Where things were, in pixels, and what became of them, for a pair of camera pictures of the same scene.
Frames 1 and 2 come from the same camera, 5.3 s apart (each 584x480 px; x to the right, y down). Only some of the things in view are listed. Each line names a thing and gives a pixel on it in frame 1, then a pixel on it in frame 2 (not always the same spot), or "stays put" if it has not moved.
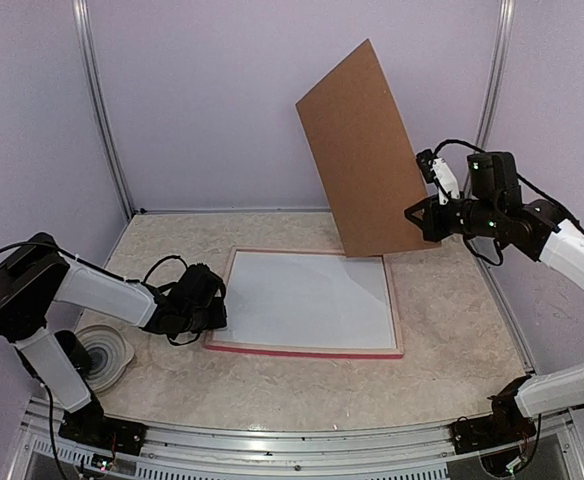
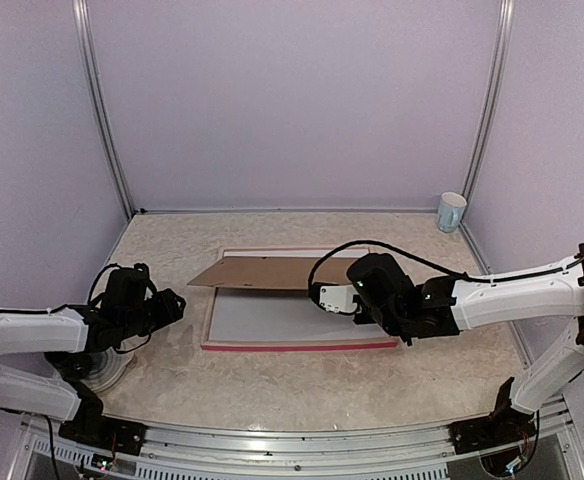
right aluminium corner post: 495,89 stays put
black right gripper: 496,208 to 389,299
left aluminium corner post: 99,97 stays put
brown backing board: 372,176 to 286,272
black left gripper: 219,319 to 168,310
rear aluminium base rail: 237,212 stays put
